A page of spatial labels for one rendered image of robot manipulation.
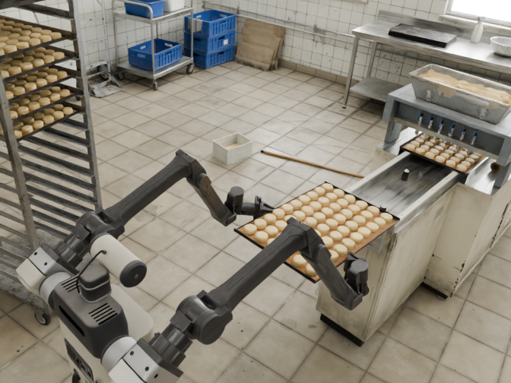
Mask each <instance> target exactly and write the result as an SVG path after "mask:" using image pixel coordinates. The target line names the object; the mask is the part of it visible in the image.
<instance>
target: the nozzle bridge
mask: <svg viewBox="0 0 511 383"><path fill-rule="evenodd" d="M422 110H423V112H422V113H423V120H422V123H421V125H418V124H417V123H418V120H417V118H418V116H419V114H420V113H421V111H422ZM432 114H433V116H432ZM431 116H432V117H433V124H432V127H431V128H428V127H427V126H428V121H429V118H430V117H431ZM443 118H444V120H443V121H444V123H443V124H444V125H443V130H442V132H438V129H439V128H438V126H439V123H440V121H441V120H442V119H443ZM382 120H385V121H387V122H389V124H388V128H387V131H386V136H385V140H384V141H385V142H386V143H389V144H390V143H392V142H393V141H395V140H396V139H398V138H399V135H400V132H401V129H402V125H405V126H408V127H409V128H413V129H415V130H418V131H421V132H423V133H425V134H428V135H431V136H434V137H435V138H439V139H441V140H444V141H447V142H449V143H451V144H455V145H457V146H460V147H463V148H465V149H467V150H471V151H473V152H475V153H477V154H481V155H483V156H486V157H489V158H491V159H493V160H496V163H497V164H500V165H501V167H500V170H499V172H498V174H497V177H496V179H495V182H494V185H493V187H496V188H499V189H501V188H502V187H503V186H504V185H505V184H506V183H507V181H508V179H509V176H510V174H511V113H510V114H509V115H508V116H507V117H506V118H505V119H503V120H502V121H501V122H499V123H498V124H496V125H495V124H492V123H489V122H485V121H483V120H480V119H476V118H475V117H472V116H468V115H466V114H463V113H460V112H456V111H454V110H451V109H447V108H446V107H443V106H439V105H436V104H434V103H430V102H427V101H425V100H421V99H418V98H416V96H415V94H414V89H413V87H412V84H408V85H406V86H404V87H402V88H400V89H397V90H395V91H393V92H391V93H388V95H387V98H386V104H385V108H384V111H383V115H382ZM453 122H455V123H454V125H455V127H454V128H455V129H454V132H453V134H452V137H450V136H449V129H450V127H451V125H452V124H453ZM466 125H467V126H466ZM465 126H466V127H465ZM464 127H465V128H466V130H465V136H464V138H463V141H460V140H459V138H460V133H461V131H462V129H463V128H464ZM476 130H478V131H477V138H476V141H475V143H474V144H470V143H471V138H472V136H473V134H474V133H475V132H476Z"/></svg>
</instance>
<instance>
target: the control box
mask: <svg viewBox="0 0 511 383"><path fill-rule="evenodd" d="M386 232H387V231H385V232H384V233H383V234H382V235H380V236H379V237H377V238H376V239H374V240H373V241H372V242H371V243H370V244H368V245H367V246H365V248H368V249H369V250H370V251H372V252H375V253H376V254H379V253H380V252H381V251H382V246H383V243H384V240H385V237H386Z"/></svg>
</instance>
